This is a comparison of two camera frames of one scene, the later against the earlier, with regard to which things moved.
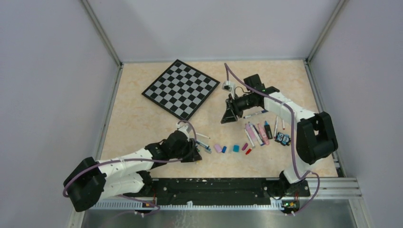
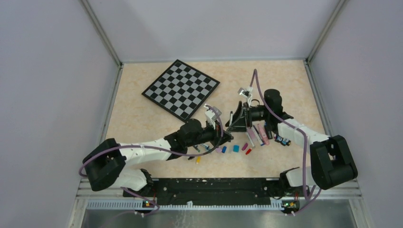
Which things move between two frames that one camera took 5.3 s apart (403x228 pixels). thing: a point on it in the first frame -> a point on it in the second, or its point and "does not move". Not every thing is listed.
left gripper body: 186,153 -> 209,134
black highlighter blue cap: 268,130 does not move
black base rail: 213,191 does not move
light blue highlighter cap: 236,148 does not move
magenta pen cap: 245,145 does not move
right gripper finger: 233,110 -> 239,125
